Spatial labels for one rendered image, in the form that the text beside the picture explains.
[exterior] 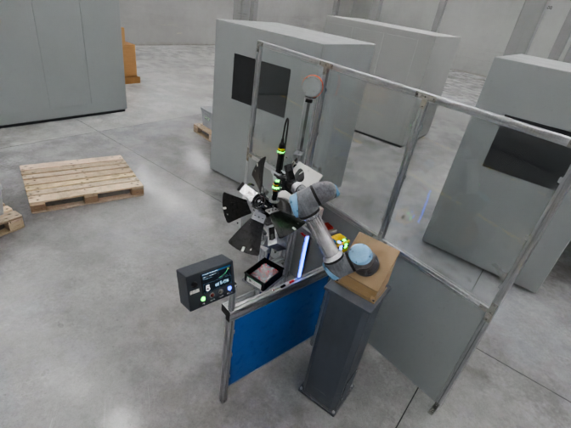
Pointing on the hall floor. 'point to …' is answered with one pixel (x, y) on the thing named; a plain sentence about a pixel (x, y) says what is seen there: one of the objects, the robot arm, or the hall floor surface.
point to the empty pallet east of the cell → (78, 182)
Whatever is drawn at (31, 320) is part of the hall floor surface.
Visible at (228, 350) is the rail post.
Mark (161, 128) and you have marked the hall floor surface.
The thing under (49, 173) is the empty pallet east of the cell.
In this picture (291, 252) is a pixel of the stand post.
